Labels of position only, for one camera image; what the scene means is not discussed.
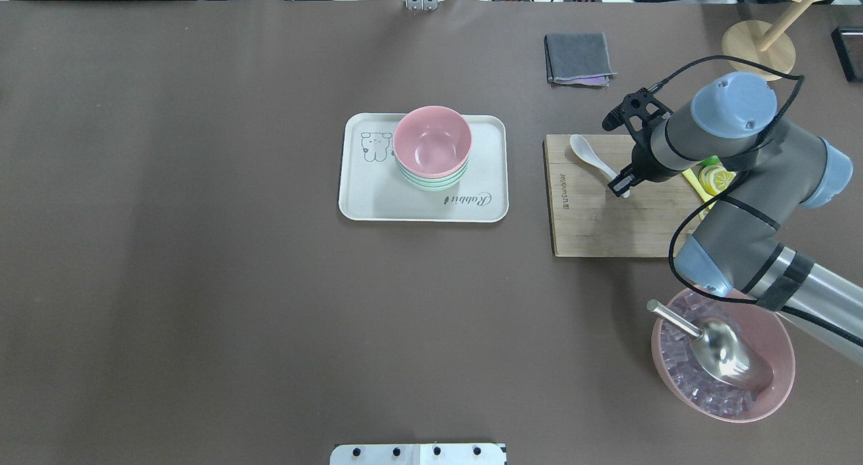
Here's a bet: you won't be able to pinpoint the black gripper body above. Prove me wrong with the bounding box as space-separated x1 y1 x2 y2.
602 88 673 183

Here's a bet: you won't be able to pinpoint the white ceramic spoon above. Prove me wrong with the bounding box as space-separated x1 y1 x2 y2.
569 134 618 182

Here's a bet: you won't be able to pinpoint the small pink bowl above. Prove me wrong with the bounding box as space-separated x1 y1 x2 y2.
392 106 473 179

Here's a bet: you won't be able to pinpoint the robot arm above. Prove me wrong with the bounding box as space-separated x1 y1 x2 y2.
602 71 862 363

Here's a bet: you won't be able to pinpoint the large pink ice bowl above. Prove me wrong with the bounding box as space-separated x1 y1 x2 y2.
651 299 796 424

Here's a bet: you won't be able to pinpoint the purple cloth under grey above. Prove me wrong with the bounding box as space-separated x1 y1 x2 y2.
572 75 609 87

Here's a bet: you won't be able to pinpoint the bamboo cutting board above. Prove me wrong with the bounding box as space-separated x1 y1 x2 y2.
543 134 703 258

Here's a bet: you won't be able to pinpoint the yellow plastic knife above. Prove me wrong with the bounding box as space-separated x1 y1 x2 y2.
681 169 713 203

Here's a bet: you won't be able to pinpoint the green lime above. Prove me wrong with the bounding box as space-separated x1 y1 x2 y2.
699 155 720 167

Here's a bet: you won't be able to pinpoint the stacked lemon slices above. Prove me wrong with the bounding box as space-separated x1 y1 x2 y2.
697 164 737 195

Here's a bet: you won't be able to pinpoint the folded grey cloth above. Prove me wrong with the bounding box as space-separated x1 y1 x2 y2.
543 32 617 86

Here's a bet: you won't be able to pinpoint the wooden cup rack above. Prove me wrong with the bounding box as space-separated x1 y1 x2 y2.
721 0 832 81

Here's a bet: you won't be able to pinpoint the stacked green bowls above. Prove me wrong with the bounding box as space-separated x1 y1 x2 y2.
396 161 470 191

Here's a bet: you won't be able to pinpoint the metal ice scoop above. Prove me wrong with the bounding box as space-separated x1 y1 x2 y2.
645 299 774 392

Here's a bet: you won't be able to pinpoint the clear ice cubes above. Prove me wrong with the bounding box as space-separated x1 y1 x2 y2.
659 290 758 419

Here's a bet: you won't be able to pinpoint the cream rabbit tray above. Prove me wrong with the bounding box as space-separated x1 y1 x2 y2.
338 113 509 223

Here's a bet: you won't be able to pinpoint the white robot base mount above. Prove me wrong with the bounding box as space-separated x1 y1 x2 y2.
329 443 508 464

